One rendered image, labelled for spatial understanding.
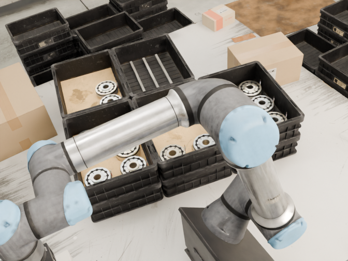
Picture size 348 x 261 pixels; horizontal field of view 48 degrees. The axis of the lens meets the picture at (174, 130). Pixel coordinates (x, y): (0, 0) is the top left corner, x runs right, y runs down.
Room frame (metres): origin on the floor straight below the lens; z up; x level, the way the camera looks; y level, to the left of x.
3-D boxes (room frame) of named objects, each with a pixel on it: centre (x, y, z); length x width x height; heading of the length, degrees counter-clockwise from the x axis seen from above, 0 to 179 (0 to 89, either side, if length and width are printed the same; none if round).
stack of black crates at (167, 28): (2.56, -0.02, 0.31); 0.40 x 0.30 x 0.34; 114
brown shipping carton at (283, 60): (1.57, -0.49, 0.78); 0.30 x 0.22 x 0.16; 103
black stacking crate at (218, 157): (1.12, -0.03, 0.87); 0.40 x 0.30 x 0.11; 13
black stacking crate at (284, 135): (1.19, -0.32, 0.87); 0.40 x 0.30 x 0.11; 13
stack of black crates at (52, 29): (2.61, 0.88, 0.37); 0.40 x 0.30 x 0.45; 114
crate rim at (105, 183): (1.05, 0.26, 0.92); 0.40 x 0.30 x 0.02; 13
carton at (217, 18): (2.12, -0.36, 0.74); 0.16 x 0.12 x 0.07; 120
